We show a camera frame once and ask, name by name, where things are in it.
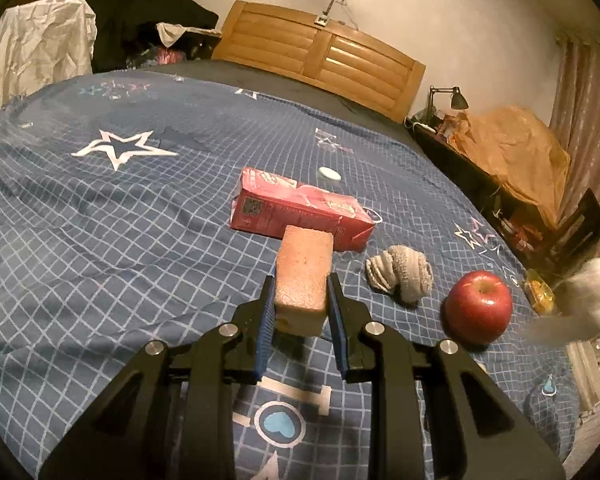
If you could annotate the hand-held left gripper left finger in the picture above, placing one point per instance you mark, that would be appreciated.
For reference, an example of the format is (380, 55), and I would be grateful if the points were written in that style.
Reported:
(262, 340)

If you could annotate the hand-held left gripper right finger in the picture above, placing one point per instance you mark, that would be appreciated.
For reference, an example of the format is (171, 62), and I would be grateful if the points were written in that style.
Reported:
(341, 345)

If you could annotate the pink sponge block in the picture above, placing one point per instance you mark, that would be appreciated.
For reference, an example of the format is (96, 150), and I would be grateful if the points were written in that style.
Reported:
(302, 270)

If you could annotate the rolled grey sock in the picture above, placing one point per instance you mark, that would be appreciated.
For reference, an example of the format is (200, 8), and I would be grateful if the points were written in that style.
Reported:
(405, 275)

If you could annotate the pink drink carton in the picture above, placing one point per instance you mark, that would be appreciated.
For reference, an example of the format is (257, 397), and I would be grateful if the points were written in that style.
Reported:
(280, 205)

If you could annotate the red apple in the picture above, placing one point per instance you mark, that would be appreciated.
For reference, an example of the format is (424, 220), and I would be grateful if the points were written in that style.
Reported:
(477, 307)

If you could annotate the small white round cap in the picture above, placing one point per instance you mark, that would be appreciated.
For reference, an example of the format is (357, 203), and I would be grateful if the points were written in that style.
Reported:
(329, 173)

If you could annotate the blue star-print blanket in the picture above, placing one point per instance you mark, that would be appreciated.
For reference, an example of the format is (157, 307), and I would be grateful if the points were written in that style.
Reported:
(130, 220)

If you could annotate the yellow snack packet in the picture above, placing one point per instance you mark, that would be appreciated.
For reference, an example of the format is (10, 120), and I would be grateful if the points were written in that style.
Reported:
(537, 290)

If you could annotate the dark wooden desk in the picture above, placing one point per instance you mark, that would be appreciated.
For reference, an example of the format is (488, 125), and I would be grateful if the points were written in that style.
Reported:
(460, 165)

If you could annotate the dark grey bed sheet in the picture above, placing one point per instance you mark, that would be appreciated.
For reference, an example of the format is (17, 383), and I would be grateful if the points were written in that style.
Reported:
(280, 82)

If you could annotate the orange cover cloth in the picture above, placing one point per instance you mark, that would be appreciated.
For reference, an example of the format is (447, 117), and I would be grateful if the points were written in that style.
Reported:
(515, 150)

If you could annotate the black desk lamp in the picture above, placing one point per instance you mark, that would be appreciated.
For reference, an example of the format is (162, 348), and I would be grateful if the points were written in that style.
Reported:
(459, 97)

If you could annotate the dark wooden chair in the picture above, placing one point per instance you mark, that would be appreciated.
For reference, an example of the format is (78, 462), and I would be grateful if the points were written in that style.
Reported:
(587, 220)

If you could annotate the light wooden headboard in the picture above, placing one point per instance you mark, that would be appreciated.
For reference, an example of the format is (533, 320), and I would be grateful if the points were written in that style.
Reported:
(305, 50)

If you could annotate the small white cloth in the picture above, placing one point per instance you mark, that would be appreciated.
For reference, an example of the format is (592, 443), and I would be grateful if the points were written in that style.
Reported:
(172, 32)

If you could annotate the black clothing pile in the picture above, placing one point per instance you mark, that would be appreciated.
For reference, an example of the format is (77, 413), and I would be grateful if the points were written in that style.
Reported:
(130, 20)

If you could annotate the brown patterned curtain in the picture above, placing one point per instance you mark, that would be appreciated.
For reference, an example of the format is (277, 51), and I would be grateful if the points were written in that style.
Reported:
(587, 95)

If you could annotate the white crumpled cloth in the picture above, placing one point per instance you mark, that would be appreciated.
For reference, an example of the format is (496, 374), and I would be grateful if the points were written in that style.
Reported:
(35, 45)

